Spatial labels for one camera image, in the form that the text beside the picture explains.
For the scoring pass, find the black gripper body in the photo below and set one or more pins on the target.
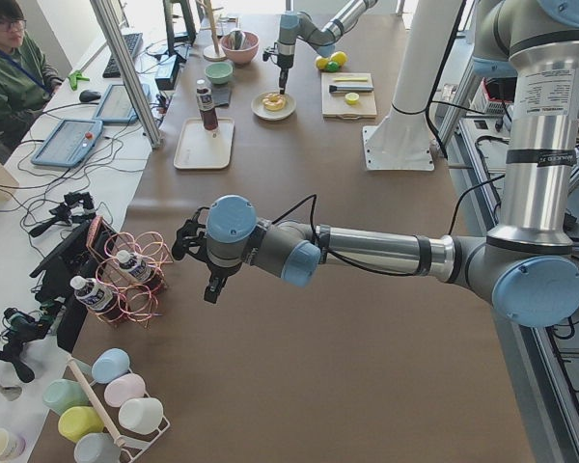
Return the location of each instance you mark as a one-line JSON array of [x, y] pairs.
[[217, 272], [284, 64]]

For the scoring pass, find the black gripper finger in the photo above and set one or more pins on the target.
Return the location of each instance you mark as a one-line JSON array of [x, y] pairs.
[[282, 82], [214, 289]]

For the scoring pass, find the twisted glazed donut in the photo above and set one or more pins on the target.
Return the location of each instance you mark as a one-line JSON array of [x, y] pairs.
[[274, 102]]

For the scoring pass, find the cream round plate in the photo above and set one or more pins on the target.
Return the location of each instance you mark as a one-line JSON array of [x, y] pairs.
[[259, 111]]

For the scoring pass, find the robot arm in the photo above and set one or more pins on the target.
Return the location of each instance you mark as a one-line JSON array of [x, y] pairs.
[[294, 26], [523, 267]]

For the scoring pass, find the cream rectangular tray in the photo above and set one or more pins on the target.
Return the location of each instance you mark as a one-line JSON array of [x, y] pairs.
[[201, 149]]

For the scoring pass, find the pink bowl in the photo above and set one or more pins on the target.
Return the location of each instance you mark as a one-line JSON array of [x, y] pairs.
[[247, 51]]

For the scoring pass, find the metal scoop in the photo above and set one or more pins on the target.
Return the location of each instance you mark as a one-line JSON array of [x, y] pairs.
[[236, 39]]

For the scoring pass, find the yellow peeler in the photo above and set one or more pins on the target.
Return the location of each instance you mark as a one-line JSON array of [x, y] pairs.
[[351, 78]]

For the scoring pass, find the green lime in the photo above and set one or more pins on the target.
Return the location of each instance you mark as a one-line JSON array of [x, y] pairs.
[[339, 57]]

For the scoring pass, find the wooden cutting board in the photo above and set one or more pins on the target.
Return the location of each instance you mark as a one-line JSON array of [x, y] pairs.
[[334, 106]]

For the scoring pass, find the water bottle in rack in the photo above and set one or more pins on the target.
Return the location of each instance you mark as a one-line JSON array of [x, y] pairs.
[[134, 266]]

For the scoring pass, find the green bowl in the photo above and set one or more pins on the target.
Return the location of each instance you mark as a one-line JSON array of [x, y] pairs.
[[219, 73]]

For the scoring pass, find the grey folded cloth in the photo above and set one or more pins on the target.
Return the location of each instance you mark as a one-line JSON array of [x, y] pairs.
[[221, 95]]

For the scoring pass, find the wooden mug tree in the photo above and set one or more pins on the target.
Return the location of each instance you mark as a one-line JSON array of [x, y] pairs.
[[210, 50]]

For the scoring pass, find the half lemon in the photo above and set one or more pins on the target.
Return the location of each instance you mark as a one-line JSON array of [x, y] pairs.
[[352, 98]]

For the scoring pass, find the brown tea bottle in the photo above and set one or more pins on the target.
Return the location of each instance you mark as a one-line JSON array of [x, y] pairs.
[[206, 105]]

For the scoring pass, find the blue cup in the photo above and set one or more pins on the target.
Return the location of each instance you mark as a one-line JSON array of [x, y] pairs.
[[110, 365]]

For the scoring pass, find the pink cup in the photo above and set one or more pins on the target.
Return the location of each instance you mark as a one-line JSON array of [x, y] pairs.
[[124, 388]]

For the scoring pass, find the blue teach pendant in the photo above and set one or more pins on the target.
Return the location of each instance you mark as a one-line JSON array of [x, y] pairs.
[[69, 143], [115, 106]]

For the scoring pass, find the black keyboard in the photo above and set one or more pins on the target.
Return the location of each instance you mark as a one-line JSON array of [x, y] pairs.
[[132, 42]]

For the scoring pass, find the white cup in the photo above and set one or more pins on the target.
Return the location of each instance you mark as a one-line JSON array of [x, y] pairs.
[[141, 415]]

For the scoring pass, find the black computer mouse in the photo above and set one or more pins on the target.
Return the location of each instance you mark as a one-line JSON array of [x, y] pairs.
[[88, 96]]

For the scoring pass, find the white cup rack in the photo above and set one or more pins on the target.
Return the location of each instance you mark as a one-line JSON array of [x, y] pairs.
[[132, 445]]

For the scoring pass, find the green cup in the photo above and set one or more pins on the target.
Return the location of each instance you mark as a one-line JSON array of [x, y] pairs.
[[62, 394]]

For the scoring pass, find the yellow cup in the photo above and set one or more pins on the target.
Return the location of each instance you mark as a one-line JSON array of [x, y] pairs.
[[79, 421]]

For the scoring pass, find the grey cup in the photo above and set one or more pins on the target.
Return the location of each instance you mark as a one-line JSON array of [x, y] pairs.
[[96, 448]]

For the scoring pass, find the person in green jacket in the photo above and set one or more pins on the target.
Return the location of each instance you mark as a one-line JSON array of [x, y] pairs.
[[27, 80]]

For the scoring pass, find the knife with black handle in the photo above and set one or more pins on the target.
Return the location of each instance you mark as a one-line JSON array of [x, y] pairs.
[[337, 89]]

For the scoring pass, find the copper wire bottle rack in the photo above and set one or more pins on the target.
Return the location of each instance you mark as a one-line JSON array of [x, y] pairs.
[[136, 303]]

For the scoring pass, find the aluminium frame post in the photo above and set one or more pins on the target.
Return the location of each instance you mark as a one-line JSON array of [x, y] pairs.
[[109, 25]]

